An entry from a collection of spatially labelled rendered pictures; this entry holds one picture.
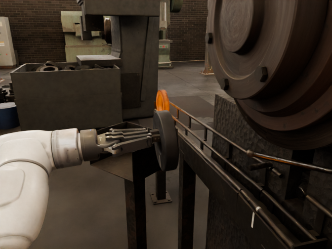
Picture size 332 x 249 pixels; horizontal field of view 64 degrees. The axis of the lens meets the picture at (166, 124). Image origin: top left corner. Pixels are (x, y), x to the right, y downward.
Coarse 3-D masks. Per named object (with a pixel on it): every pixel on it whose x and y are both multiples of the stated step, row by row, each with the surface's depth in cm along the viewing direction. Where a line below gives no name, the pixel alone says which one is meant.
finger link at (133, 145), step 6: (138, 138) 63; (144, 138) 63; (150, 138) 63; (120, 144) 60; (126, 144) 61; (132, 144) 61; (138, 144) 62; (144, 144) 63; (126, 150) 61; (132, 150) 62; (114, 156) 60
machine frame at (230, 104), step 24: (216, 96) 99; (216, 120) 101; (240, 120) 84; (216, 144) 103; (240, 144) 85; (264, 144) 72; (240, 168) 86; (288, 168) 63; (288, 192) 65; (312, 192) 56; (216, 216) 109; (312, 216) 57; (216, 240) 111; (240, 240) 90
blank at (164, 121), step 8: (160, 112) 65; (168, 112) 65; (160, 120) 63; (168, 120) 63; (160, 128) 63; (168, 128) 61; (160, 136) 65; (168, 136) 61; (176, 136) 61; (160, 144) 71; (168, 144) 61; (176, 144) 61; (160, 152) 69; (168, 152) 61; (176, 152) 61; (160, 160) 69; (168, 160) 62; (176, 160) 62; (168, 168) 64
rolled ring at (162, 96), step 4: (160, 92) 158; (164, 92) 156; (160, 96) 164; (164, 96) 154; (156, 100) 169; (160, 100) 167; (164, 100) 153; (168, 100) 153; (156, 104) 170; (160, 104) 167; (164, 104) 153; (168, 104) 153; (160, 108) 167; (164, 108) 153; (168, 108) 154
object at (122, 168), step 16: (96, 160) 109; (112, 160) 110; (128, 160) 109; (144, 160) 92; (128, 176) 94; (144, 176) 94; (128, 192) 106; (144, 192) 108; (128, 208) 109; (144, 208) 111; (128, 224) 112; (144, 224) 113; (128, 240) 116; (144, 240) 116
